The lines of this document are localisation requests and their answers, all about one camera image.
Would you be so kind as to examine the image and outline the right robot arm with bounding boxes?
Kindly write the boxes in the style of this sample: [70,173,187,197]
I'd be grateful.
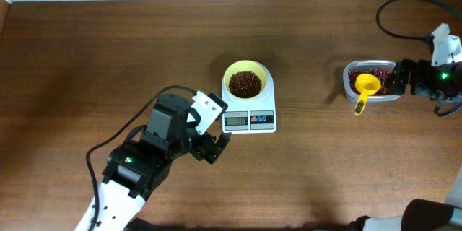
[347,59,461,231]

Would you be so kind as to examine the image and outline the left black camera cable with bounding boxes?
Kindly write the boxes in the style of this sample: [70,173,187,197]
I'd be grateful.
[85,84,198,231]

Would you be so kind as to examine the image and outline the red beans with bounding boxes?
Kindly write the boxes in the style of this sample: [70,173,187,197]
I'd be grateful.
[229,69,393,98]

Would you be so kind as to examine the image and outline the yellow plastic bowl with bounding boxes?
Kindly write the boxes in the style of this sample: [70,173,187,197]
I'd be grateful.
[222,60,268,100]

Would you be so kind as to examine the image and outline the clear plastic container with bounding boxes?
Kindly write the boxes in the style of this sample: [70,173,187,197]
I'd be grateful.
[343,60,399,103]

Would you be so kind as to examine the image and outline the yellow plastic measuring scoop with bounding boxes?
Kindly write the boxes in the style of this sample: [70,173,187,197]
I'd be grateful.
[354,74,381,116]

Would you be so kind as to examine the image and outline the right black camera cable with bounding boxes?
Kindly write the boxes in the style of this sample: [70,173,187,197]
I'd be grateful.
[375,0,462,44]

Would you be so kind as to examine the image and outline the white digital kitchen scale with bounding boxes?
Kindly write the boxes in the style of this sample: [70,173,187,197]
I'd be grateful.
[222,64,277,134]

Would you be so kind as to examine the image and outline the black camera cable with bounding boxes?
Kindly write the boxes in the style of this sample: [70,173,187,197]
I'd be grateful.
[375,0,462,44]
[85,84,198,231]

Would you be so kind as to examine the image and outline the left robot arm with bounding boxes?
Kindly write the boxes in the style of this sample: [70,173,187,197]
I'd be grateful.
[77,92,230,230]

